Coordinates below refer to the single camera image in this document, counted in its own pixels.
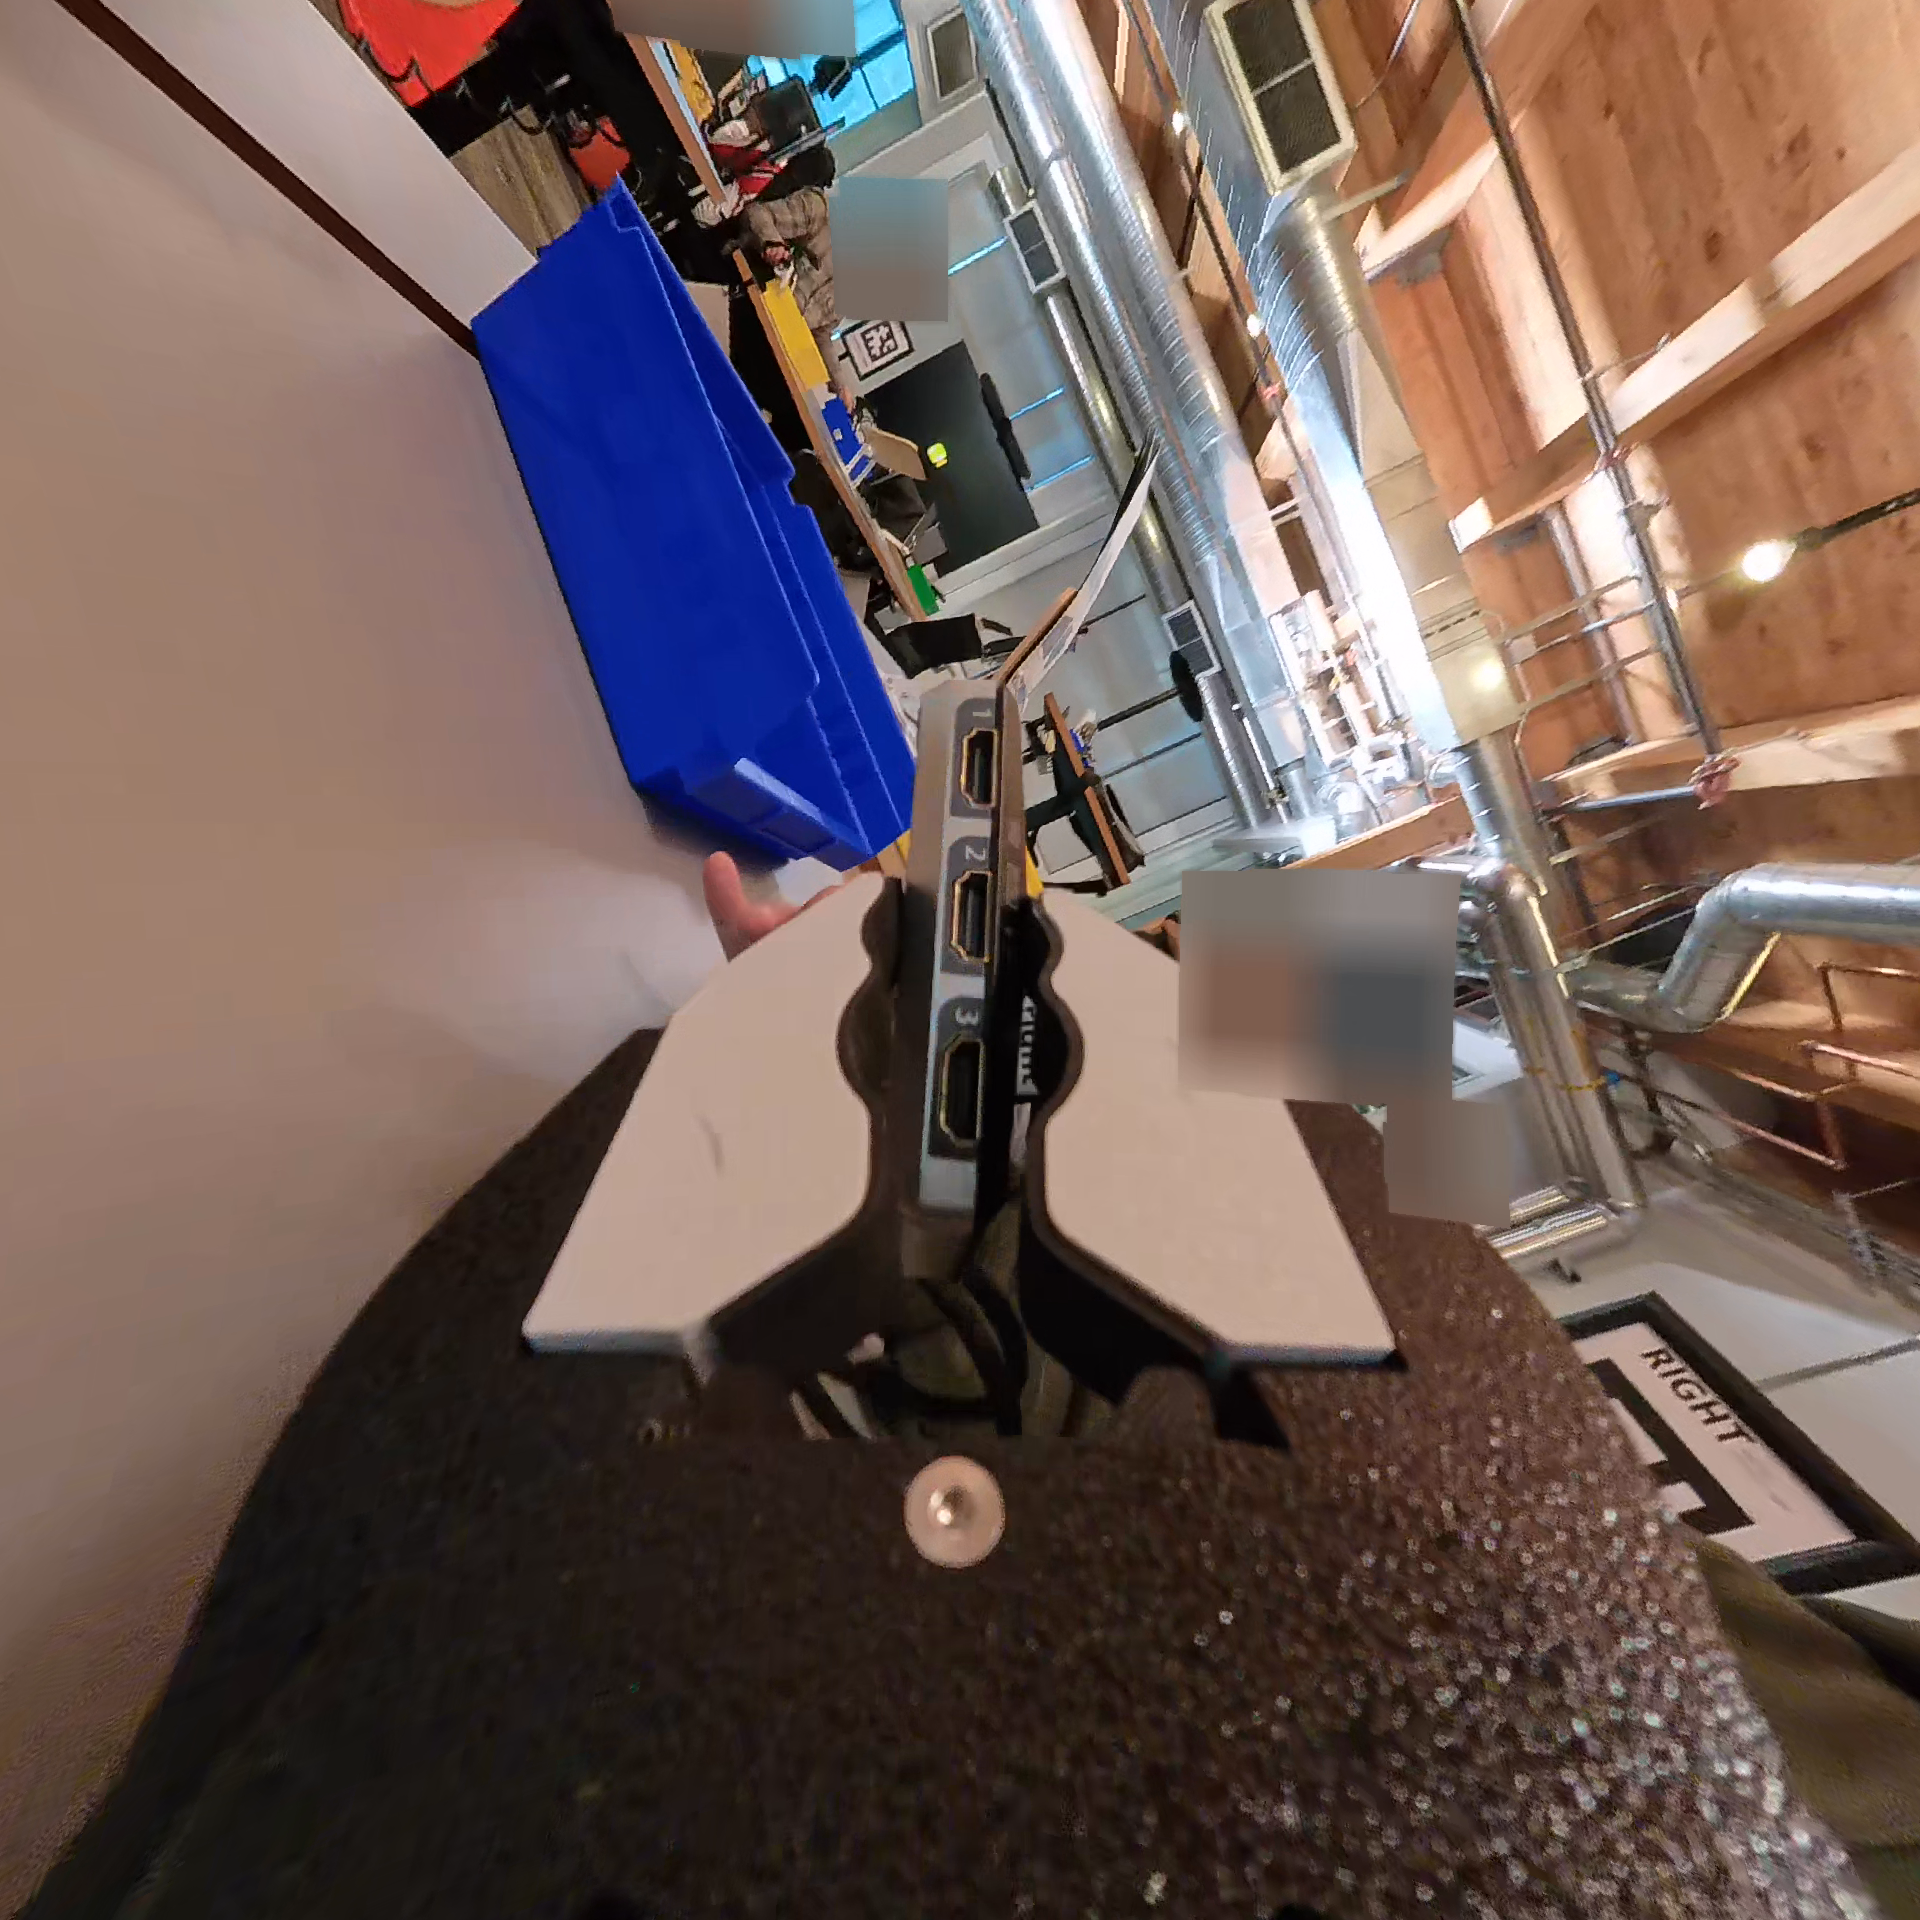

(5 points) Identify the black cabinet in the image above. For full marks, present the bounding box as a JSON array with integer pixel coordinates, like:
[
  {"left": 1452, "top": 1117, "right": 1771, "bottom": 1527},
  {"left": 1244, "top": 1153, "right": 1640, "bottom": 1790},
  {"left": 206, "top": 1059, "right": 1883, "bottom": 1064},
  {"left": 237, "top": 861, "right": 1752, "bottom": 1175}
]
[{"left": 861, "top": 343, "right": 1040, "bottom": 576}]

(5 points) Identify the blue plastic bin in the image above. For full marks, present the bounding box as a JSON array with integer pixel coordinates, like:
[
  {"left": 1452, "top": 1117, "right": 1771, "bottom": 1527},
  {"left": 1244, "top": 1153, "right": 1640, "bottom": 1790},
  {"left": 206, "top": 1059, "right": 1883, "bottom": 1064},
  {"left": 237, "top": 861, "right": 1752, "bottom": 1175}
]
[{"left": 470, "top": 176, "right": 921, "bottom": 872}]

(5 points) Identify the large silver air duct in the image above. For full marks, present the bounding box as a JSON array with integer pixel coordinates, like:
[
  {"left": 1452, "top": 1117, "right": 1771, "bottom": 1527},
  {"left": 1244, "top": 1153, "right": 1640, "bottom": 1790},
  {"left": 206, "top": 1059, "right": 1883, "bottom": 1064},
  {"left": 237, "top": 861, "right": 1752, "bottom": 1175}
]
[{"left": 960, "top": 0, "right": 1643, "bottom": 1216}]

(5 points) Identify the white table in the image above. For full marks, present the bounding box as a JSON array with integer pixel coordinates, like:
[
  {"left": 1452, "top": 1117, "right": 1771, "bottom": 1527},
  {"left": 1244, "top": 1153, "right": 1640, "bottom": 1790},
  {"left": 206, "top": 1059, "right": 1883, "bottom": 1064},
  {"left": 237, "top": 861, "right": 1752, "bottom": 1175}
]
[{"left": 88, "top": 0, "right": 541, "bottom": 339}]

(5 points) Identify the person's left hand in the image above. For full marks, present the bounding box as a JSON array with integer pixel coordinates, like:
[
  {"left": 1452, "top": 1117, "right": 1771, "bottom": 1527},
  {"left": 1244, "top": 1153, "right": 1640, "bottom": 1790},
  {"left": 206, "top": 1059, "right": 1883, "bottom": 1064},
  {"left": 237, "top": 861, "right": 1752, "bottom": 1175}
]
[{"left": 702, "top": 849, "right": 846, "bottom": 965}]

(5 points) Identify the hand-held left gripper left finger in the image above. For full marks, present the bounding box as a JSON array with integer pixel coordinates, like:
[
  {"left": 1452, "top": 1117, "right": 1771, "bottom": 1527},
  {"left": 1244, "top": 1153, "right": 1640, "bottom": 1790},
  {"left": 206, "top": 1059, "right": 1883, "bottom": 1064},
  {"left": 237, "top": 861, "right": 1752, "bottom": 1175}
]
[{"left": 520, "top": 872, "right": 915, "bottom": 1393}]

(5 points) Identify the grey port switch box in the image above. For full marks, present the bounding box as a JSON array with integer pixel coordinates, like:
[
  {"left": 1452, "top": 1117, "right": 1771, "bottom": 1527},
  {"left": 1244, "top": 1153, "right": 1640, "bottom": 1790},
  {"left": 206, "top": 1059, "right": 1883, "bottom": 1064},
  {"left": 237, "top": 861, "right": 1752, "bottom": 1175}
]
[{"left": 902, "top": 681, "right": 1038, "bottom": 1211}]

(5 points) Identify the small brown table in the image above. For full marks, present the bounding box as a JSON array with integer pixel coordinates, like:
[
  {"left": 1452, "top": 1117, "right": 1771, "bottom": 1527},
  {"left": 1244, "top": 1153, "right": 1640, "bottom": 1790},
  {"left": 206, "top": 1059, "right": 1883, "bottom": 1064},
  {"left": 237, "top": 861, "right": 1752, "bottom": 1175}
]
[{"left": 1040, "top": 695, "right": 1152, "bottom": 888}]

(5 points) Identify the silver pipe elbow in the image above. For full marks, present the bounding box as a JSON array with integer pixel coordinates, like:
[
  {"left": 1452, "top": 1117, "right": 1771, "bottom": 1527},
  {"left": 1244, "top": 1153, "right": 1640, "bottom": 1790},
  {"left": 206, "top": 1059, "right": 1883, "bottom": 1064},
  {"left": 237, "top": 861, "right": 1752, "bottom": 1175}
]
[{"left": 1463, "top": 857, "right": 1920, "bottom": 1203}]

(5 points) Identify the orange red object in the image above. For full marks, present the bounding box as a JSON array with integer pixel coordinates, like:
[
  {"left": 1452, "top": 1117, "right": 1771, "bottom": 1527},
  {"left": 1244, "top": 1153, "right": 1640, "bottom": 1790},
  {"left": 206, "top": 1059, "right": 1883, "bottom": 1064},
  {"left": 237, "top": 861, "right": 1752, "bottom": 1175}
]
[{"left": 336, "top": 0, "right": 512, "bottom": 110}]

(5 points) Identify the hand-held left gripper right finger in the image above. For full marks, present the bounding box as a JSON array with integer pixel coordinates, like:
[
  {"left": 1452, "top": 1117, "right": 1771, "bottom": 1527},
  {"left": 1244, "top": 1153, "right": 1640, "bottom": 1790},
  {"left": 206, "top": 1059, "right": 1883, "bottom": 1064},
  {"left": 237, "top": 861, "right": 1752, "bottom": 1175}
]
[{"left": 1016, "top": 891, "right": 1408, "bottom": 1393}]

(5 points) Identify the white ceiling vent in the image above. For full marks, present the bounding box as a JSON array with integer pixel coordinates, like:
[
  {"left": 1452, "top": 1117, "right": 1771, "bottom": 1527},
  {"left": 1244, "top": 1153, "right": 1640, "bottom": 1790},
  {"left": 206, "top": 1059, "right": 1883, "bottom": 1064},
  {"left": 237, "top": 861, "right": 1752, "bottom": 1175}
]
[{"left": 1205, "top": 0, "right": 1359, "bottom": 195}]

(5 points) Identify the long wooden table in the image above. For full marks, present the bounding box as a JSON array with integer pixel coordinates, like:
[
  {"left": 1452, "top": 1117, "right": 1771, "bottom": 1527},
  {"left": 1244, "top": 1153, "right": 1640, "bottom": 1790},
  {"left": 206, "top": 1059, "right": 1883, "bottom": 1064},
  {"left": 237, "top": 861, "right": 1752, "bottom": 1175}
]
[{"left": 622, "top": 30, "right": 944, "bottom": 620}]

